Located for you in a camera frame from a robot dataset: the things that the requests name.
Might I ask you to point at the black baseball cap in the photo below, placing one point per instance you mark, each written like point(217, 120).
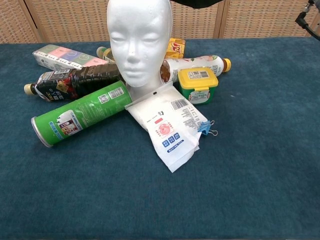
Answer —
point(197, 3)

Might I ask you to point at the white label bottle yellow cap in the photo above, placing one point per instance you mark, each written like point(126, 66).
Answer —
point(200, 62)

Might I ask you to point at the white foam mannequin head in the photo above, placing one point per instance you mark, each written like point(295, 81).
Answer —
point(138, 30)

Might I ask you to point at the white printed plastic pouch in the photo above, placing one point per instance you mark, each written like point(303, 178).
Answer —
point(165, 125)

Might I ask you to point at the blue binder clip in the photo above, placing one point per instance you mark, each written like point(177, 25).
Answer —
point(203, 128)

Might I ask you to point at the green tub yellow lid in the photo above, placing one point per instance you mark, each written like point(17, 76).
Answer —
point(197, 80)

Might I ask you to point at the yellow snack bag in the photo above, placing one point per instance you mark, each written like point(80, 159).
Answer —
point(177, 48)

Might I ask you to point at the green chips can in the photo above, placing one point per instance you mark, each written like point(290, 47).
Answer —
point(82, 112)

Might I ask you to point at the blue table cloth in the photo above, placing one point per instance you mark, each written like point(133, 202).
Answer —
point(150, 200)

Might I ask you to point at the pale green tea bottle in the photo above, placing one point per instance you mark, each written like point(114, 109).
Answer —
point(106, 55)

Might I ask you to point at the dark tea bottle black label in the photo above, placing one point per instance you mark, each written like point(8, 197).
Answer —
point(80, 80)

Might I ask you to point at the multicolour tissue pack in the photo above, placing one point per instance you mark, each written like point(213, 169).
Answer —
point(62, 56)

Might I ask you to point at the bamboo folding screen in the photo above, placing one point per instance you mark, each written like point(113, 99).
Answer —
point(70, 20)

